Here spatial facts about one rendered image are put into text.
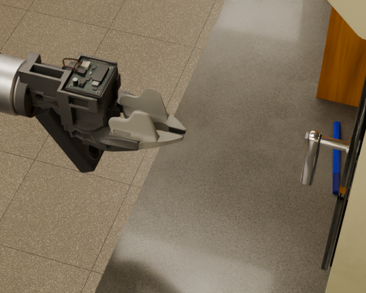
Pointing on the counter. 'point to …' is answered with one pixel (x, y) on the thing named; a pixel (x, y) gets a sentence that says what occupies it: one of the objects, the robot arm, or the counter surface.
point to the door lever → (311, 160)
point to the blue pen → (336, 160)
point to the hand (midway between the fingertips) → (174, 135)
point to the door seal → (355, 164)
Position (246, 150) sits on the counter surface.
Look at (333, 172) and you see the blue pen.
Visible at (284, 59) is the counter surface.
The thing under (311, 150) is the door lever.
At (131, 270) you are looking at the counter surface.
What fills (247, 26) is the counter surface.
